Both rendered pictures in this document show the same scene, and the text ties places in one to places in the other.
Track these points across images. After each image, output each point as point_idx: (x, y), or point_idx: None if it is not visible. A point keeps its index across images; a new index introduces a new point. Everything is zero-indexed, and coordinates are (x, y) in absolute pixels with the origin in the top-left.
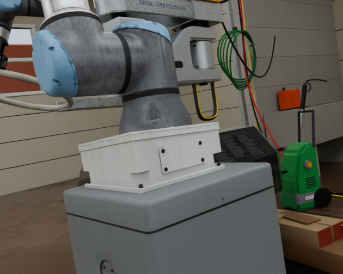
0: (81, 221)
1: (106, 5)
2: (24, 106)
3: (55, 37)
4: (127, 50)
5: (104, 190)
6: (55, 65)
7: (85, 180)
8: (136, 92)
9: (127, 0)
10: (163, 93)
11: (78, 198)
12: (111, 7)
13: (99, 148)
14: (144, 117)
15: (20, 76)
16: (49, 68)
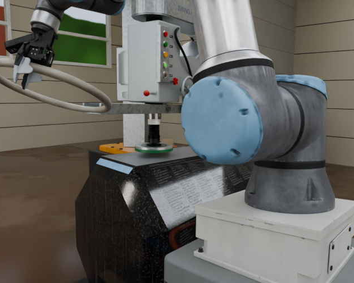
0: None
1: (146, 5)
2: (45, 100)
3: (247, 95)
4: (302, 115)
5: (236, 273)
6: (245, 134)
7: (96, 185)
8: (291, 162)
9: (169, 4)
10: (320, 167)
11: (198, 278)
12: (153, 8)
13: (241, 224)
14: (302, 195)
15: (71, 80)
16: (231, 133)
